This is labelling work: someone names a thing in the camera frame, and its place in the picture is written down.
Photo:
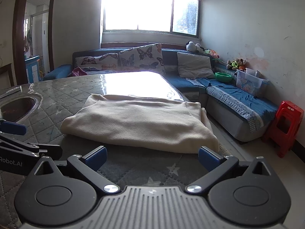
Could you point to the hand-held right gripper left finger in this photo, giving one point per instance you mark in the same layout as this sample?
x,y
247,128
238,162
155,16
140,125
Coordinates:
x,y
95,158

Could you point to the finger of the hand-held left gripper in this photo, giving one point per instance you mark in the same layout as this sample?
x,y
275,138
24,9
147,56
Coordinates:
x,y
51,151
14,127

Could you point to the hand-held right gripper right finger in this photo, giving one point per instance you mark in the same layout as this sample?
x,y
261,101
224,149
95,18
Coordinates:
x,y
207,158

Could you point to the cream sweater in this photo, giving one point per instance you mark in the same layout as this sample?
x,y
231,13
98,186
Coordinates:
x,y
138,121

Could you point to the black round hotplate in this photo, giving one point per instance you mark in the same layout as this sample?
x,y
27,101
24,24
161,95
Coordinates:
x,y
16,107

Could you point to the grey remote control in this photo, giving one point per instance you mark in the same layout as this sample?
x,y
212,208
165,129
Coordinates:
x,y
12,91

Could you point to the dark wooden chair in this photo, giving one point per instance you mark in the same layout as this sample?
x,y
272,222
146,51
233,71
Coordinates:
x,y
6,76

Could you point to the blue cabinet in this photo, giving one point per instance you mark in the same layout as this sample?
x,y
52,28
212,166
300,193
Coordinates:
x,y
32,69

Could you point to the grey quilted table cover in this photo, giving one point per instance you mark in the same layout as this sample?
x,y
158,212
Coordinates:
x,y
71,88

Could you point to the blue patterned sofa cover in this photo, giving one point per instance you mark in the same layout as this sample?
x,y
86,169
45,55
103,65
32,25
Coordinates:
x,y
238,95

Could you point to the green plastic bowl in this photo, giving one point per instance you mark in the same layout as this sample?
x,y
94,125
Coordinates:
x,y
224,76

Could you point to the pink cloth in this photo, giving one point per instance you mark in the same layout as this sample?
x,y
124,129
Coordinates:
x,y
78,72

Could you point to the clear plastic storage box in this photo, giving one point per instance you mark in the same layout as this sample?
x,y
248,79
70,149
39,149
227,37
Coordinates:
x,y
250,83

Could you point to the hanging towels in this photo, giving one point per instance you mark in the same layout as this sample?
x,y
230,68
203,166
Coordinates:
x,y
28,40

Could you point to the red plastic stool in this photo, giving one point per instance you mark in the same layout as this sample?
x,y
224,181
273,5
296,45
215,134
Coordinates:
x,y
289,114

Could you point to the grey pillow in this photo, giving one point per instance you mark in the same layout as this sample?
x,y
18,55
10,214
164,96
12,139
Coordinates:
x,y
194,64

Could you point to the brown plush toys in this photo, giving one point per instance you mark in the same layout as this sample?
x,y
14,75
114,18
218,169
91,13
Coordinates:
x,y
234,64

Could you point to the long butterfly print cushion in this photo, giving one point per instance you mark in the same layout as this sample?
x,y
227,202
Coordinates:
x,y
97,60

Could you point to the orange green toy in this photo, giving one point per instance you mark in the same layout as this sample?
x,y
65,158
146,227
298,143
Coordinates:
x,y
212,53

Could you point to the blue corner sofa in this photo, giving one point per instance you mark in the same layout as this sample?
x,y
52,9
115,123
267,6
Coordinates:
x,y
170,57

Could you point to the large butterfly print cushion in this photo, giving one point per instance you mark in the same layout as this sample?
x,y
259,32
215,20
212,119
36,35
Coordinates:
x,y
143,57

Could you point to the panda plush toy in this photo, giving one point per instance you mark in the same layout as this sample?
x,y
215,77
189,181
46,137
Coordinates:
x,y
190,46

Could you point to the window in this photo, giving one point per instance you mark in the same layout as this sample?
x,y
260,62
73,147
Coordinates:
x,y
143,4

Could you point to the dark wooden door frame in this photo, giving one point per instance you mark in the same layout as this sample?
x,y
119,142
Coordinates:
x,y
19,40

